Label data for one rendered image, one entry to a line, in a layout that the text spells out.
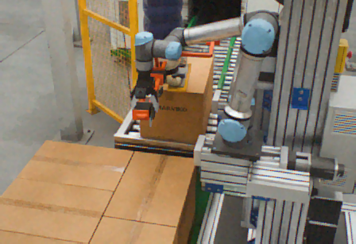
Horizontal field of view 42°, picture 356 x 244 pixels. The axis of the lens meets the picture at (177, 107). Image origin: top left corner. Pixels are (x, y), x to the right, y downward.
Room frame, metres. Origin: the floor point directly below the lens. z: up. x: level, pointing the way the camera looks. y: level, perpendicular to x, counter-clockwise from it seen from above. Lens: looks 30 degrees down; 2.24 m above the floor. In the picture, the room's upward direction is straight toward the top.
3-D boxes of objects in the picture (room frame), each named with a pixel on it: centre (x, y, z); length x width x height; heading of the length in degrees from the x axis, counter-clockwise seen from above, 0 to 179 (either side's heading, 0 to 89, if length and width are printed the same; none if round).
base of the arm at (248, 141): (1.80, -0.28, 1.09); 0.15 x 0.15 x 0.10
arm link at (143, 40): (1.80, 0.14, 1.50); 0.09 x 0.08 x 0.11; 72
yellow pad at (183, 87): (2.37, -0.02, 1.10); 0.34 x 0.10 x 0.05; 173
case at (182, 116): (2.76, -0.01, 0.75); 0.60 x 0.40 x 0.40; 170
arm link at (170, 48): (1.79, 0.04, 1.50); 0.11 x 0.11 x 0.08; 72
